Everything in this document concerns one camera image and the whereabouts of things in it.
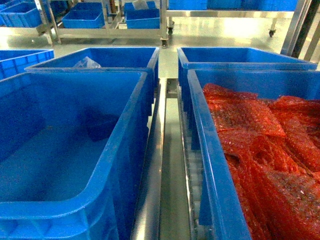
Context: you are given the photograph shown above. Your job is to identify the blue bin rear middle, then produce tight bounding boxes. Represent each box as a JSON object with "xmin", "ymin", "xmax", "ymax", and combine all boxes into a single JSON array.
[{"xmin": 25, "ymin": 47, "xmax": 160, "ymax": 117}]

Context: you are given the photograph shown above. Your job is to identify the blue bin rear right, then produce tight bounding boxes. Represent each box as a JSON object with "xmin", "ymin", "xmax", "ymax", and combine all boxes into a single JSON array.
[{"xmin": 177, "ymin": 47, "xmax": 320, "ymax": 112}]

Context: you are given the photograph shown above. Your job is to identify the blue bin middle front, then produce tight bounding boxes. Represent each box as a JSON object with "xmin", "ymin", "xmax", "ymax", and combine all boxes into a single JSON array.
[{"xmin": 0, "ymin": 71, "xmax": 153, "ymax": 240}]

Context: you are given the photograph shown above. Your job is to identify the steel shelf rack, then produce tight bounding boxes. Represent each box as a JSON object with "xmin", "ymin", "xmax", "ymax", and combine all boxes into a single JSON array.
[
  {"xmin": 130, "ymin": 0, "xmax": 320, "ymax": 240},
  {"xmin": 28, "ymin": 0, "xmax": 169, "ymax": 49}
]

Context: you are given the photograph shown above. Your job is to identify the blue bin with red bags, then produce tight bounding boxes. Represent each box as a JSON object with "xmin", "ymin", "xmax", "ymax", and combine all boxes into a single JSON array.
[{"xmin": 183, "ymin": 69, "xmax": 320, "ymax": 240}]

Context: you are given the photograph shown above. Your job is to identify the blue bin on far rack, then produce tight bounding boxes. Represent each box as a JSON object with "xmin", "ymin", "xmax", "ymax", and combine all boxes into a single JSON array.
[{"xmin": 62, "ymin": 2, "xmax": 105, "ymax": 29}]

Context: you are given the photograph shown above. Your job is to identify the far steel shelf rack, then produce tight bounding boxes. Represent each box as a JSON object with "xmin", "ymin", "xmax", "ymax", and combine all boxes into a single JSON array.
[{"xmin": 28, "ymin": 0, "xmax": 169, "ymax": 49}]

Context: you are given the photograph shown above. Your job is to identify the blue bin far left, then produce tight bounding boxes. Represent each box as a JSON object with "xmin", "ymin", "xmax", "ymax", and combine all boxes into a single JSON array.
[{"xmin": 0, "ymin": 49, "xmax": 55, "ymax": 80}]

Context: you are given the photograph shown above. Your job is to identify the clear plastic bag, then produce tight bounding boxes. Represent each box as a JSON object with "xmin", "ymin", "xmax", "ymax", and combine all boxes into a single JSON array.
[{"xmin": 73, "ymin": 56, "xmax": 102, "ymax": 69}]

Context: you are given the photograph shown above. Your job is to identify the red bubble wrap bags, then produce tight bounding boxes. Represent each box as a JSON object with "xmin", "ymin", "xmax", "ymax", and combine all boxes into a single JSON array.
[{"xmin": 202, "ymin": 83, "xmax": 320, "ymax": 240}]

